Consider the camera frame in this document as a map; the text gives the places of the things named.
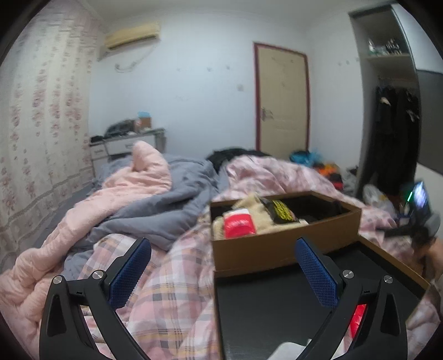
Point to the black yellow packet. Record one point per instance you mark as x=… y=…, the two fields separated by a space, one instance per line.
x=281 y=209

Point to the black bag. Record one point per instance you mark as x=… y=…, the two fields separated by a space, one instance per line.
x=119 y=127

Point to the white cloth item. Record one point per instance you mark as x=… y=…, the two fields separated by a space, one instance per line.
x=289 y=349

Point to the pink fleece blanket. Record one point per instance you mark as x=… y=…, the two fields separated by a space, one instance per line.
x=138 y=173

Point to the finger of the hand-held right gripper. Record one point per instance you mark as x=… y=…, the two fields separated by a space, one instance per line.
x=394 y=231

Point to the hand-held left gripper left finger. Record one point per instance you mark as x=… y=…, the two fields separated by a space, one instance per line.
x=129 y=270

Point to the open grey wardrobe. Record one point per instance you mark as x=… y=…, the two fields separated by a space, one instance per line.
x=367 y=104

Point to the grey quilt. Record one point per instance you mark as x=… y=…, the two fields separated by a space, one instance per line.
x=173 y=207

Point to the person's right hand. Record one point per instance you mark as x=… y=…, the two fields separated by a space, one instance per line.
x=435 y=254

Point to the cream wooden door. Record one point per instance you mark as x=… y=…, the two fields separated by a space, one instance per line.
x=282 y=98

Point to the pink plaid quilt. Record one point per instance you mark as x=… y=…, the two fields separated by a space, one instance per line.
x=180 y=277

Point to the cluster of small bottles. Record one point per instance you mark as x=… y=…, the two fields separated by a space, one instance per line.
x=386 y=47

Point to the blue plastic bag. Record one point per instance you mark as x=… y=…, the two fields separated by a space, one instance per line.
x=304 y=158

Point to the wall air conditioner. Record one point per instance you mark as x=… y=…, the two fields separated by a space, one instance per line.
x=133 y=34

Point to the red soft pouch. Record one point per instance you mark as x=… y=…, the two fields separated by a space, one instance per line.
x=239 y=224

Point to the deep cardboard box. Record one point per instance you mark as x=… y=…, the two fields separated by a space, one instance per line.
x=283 y=249

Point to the small brown box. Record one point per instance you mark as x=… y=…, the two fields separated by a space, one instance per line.
x=145 y=123

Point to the floral curtain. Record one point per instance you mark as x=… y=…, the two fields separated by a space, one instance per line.
x=45 y=121

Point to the dark wardrobe door panel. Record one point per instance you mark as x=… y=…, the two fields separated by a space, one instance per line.
x=431 y=117

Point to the cream plush item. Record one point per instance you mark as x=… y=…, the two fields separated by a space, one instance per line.
x=252 y=213

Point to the white plastic bag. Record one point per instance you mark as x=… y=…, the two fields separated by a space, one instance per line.
x=377 y=199

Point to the red item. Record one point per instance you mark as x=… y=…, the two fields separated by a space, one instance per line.
x=358 y=316

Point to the white bedside desk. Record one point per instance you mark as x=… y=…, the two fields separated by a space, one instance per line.
x=117 y=145

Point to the black clothing heap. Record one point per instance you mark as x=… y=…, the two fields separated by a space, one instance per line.
x=238 y=154

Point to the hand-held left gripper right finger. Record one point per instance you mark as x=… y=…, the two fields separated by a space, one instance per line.
x=315 y=273

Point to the orange clothing pile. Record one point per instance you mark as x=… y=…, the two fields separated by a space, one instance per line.
x=328 y=169

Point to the black hanging coat white print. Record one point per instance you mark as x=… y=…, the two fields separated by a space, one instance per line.
x=408 y=138

